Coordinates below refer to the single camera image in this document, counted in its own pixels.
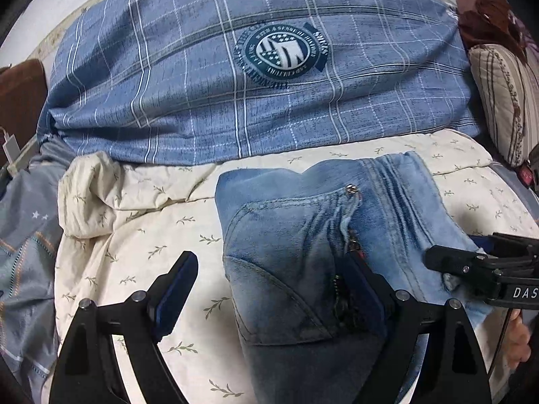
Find black cable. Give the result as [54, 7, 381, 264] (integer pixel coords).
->
[490, 307, 513, 373]

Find light blue denim pants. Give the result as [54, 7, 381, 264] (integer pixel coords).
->
[215, 151, 493, 404]

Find brown cloth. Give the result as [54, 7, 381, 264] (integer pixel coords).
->
[457, 0, 527, 64]

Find small red box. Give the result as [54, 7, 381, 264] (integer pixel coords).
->
[519, 164, 539, 188]

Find grey star-print cloth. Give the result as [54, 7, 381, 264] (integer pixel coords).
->
[0, 137, 74, 404]

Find brown headboard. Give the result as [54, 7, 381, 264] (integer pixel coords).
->
[0, 59, 47, 165]

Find striped beige pillow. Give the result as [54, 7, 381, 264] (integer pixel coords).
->
[468, 44, 539, 168]

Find blue plaid blanket with emblem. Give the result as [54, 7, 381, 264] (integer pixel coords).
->
[37, 0, 478, 165]

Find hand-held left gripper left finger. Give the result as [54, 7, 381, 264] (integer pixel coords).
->
[48, 251, 198, 404]

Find cream leaf-print quilt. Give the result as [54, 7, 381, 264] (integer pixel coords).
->
[42, 128, 539, 404]

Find person's right hand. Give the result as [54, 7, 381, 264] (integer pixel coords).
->
[503, 309, 533, 371]

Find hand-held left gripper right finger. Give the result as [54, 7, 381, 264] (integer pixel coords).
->
[343, 255, 493, 404]

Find white charger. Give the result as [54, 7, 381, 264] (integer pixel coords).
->
[2, 135, 22, 166]

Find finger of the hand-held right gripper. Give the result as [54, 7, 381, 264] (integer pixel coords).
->
[472, 232, 539, 258]
[423, 245, 539, 282]

